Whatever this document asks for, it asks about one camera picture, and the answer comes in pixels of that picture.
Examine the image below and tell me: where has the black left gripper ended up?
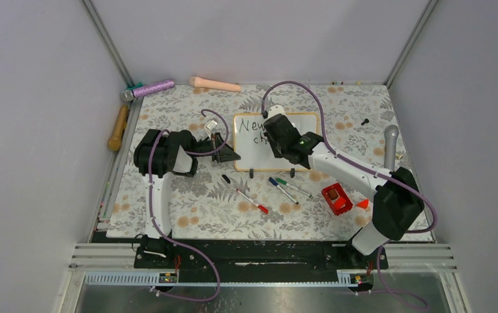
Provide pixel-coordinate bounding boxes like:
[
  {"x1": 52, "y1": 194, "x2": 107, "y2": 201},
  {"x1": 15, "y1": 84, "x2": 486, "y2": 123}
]
[{"x1": 190, "y1": 132, "x2": 241, "y2": 163}]

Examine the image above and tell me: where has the black marker cap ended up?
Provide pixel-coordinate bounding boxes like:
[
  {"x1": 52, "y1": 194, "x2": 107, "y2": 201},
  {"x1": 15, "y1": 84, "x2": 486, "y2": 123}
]
[{"x1": 222, "y1": 175, "x2": 231, "y2": 184}]

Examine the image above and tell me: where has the yellow framed whiteboard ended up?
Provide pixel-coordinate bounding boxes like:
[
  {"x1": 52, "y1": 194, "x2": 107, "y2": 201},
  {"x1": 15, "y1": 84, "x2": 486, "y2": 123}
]
[{"x1": 232, "y1": 113, "x2": 306, "y2": 171}]

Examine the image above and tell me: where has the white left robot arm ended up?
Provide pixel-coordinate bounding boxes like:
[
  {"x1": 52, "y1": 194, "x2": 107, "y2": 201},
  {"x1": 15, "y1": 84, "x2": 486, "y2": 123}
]
[{"x1": 133, "y1": 129, "x2": 241, "y2": 239}]

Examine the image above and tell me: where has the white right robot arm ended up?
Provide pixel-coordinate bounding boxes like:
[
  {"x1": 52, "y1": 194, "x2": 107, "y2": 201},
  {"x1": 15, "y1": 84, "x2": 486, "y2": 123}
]
[{"x1": 263, "y1": 114, "x2": 424, "y2": 269}]

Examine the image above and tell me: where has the green capped marker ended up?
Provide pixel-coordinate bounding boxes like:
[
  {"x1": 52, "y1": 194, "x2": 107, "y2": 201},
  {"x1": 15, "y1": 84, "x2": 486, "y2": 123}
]
[{"x1": 275, "y1": 177, "x2": 312, "y2": 198}]

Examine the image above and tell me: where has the blue capped marker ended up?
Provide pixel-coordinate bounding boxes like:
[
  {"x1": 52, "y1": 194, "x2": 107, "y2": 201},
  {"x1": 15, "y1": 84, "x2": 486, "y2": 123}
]
[{"x1": 269, "y1": 177, "x2": 299, "y2": 205}]

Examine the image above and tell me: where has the floral patterned table mat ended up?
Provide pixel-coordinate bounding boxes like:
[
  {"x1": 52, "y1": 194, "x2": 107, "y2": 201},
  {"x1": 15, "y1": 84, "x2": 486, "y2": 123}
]
[{"x1": 106, "y1": 83, "x2": 433, "y2": 241}]

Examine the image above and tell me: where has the red capped marker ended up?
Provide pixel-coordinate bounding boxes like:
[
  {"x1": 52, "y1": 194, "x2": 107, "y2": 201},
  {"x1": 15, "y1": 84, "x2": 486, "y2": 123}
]
[{"x1": 236, "y1": 189, "x2": 269, "y2": 214}]

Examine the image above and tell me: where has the pink toy microphone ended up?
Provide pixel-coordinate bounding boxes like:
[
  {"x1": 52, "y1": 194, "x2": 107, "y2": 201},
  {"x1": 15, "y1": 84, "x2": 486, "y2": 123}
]
[{"x1": 189, "y1": 76, "x2": 241, "y2": 93}]

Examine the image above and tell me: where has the red plastic box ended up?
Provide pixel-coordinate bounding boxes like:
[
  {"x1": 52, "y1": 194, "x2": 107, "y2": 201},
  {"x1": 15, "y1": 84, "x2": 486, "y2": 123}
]
[{"x1": 321, "y1": 183, "x2": 353, "y2": 216}]

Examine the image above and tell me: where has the orange triangular piece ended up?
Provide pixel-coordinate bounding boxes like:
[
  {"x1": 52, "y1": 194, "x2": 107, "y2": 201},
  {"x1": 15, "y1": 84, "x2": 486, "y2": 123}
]
[{"x1": 356, "y1": 199, "x2": 369, "y2": 209}]

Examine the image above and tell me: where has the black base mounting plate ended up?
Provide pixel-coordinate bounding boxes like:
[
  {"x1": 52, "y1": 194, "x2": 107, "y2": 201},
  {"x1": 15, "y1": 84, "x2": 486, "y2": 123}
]
[{"x1": 90, "y1": 231, "x2": 389, "y2": 284}]

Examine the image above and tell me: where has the silver toy microphone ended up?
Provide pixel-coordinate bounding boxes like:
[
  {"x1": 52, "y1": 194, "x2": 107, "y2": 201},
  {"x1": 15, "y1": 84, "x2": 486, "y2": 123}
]
[{"x1": 384, "y1": 125, "x2": 400, "y2": 171}]

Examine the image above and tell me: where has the purple glitter toy microphone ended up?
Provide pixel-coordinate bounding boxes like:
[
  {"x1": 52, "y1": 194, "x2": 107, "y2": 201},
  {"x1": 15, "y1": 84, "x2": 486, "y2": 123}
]
[{"x1": 119, "y1": 80, "x2": 175, "y2": 102}]

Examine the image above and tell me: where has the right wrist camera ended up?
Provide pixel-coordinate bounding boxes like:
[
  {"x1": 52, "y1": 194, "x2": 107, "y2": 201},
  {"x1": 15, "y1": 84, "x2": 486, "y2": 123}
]
[{"x1": 262, "y1": 105, "x2": 286, "y2": 120}]

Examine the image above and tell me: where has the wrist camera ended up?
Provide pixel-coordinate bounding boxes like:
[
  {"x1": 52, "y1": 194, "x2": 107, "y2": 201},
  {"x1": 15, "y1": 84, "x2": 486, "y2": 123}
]
[
  {"x1": 262, "y1": 105, "x2": 286, "y2": 120},
  {"x1": 204, "y1": 119, "x2": 218, "y2": 132}
]

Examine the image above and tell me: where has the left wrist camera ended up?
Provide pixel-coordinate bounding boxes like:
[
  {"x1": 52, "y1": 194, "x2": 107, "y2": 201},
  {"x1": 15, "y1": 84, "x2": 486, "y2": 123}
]
[{"x1": 204, "y1": 119, "x2": 218, "y2": 132}]

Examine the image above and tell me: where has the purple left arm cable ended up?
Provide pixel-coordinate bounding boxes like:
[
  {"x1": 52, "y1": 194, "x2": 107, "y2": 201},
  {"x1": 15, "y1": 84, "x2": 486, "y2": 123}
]
[{"x1": 147, "y1": 108, "x2": 223, "y2": 303}]

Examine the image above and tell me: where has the white slotted cable duct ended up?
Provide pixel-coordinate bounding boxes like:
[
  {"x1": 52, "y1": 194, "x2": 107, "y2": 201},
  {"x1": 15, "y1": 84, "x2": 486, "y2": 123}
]
[{"x1": 84, "y1": 270, "x2": 364, "y2": 288}]

